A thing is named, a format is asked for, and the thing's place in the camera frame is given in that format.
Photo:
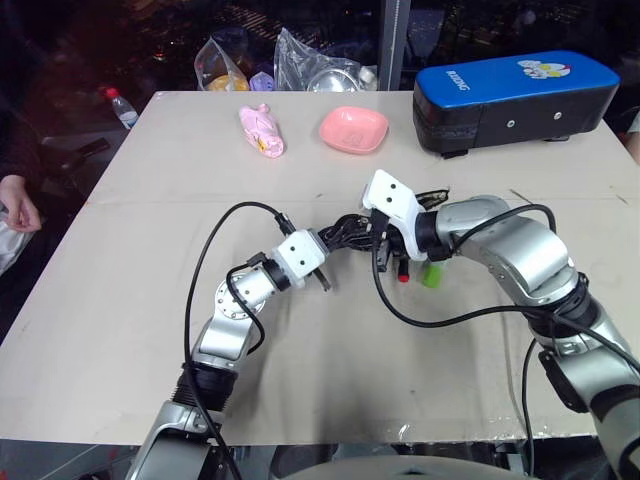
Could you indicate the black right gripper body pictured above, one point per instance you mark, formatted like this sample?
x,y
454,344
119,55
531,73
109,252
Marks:
x,y
399,242

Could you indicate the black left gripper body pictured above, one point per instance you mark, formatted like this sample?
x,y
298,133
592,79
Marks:
x,y
322,239

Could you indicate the red marker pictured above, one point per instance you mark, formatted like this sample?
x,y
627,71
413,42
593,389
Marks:
x,y
404,277

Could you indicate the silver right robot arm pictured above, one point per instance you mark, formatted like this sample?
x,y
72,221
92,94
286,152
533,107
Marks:
x,y
525,250

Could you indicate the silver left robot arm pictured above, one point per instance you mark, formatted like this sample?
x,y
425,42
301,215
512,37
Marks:
x,y
220,340

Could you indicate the bystander dark sleeved forearm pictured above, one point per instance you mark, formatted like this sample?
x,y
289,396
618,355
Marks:
x,y
17,145

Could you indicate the green highlighter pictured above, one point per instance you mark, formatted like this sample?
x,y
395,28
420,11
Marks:
x,y
432,276

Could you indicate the bystander bare hand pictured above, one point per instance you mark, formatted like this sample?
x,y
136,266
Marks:
x,y
20,205

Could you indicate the pink plastic dish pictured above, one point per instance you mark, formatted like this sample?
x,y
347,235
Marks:
x,y
354,129

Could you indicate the pink plush toy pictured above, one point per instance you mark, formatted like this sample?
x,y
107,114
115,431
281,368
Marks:
x,y
262,131

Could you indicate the round metal bowl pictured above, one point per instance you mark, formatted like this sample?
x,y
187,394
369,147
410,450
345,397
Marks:
x,y
332,82

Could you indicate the white small bottle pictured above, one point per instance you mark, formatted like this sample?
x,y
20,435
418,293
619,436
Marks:
x,y
367,77

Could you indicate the purple small object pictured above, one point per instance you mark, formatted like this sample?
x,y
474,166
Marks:
x,y
262,81

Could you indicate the clear plastic bag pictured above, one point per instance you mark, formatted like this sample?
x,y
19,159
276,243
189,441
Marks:
x,y
220,57
300,60

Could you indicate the blue and black padded box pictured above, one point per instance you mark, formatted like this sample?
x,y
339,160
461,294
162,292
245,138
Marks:
x,y
510,100

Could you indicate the yellow orange object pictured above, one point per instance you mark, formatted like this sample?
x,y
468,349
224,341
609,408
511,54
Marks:
x,y
227,83

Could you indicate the grey rounded hump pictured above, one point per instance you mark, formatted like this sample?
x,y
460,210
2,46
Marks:
x,y
405,467

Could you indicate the water bottle with red cap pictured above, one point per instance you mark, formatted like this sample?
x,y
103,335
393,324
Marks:
x,y
122,110

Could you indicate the black flat device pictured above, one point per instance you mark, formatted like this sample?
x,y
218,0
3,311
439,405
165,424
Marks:
x,y
92,147

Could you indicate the white plastic bag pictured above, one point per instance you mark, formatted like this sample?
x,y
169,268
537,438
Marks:
x,y
10,245

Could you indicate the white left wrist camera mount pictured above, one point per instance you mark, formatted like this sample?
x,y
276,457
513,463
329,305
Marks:
x,y
299,255

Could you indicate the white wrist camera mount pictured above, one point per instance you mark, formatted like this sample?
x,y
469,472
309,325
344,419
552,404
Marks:
x,y
299,255
392,200

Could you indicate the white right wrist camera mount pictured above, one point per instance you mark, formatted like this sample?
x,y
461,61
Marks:
x,y
392,200

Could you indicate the grey vertical post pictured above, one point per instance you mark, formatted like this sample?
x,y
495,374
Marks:
x,y
394,45

